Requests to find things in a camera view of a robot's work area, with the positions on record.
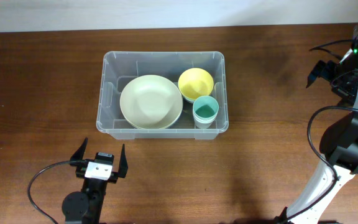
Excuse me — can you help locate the yellow small bowl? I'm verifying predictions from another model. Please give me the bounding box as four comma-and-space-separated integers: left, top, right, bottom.
178, 68, 214, 101

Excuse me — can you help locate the grey cup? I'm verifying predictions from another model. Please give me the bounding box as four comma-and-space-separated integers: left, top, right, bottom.
195, 120, 214, 129

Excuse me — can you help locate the cream bowl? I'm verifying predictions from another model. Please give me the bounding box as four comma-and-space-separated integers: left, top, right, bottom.
120, 75, 183, 129

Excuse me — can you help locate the clear plastic storage bin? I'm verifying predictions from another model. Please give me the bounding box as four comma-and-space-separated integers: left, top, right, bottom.
96, 51, 229, 140

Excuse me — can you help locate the cream cup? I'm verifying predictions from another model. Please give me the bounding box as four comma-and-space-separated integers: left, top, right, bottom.
194, 115, 216, 124

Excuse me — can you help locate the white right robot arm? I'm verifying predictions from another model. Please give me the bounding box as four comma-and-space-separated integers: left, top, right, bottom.
273, 25, 358, 223

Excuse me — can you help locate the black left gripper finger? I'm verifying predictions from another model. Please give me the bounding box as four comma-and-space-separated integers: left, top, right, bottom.
118, 144, 128, 178
70, 137, 88, 161

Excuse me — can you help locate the green small bowl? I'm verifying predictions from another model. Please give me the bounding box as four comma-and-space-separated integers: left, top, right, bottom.
183, 96, 195, 103

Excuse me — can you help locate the green cup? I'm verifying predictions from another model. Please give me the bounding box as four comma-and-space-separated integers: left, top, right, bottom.
193, 96, 219, 119

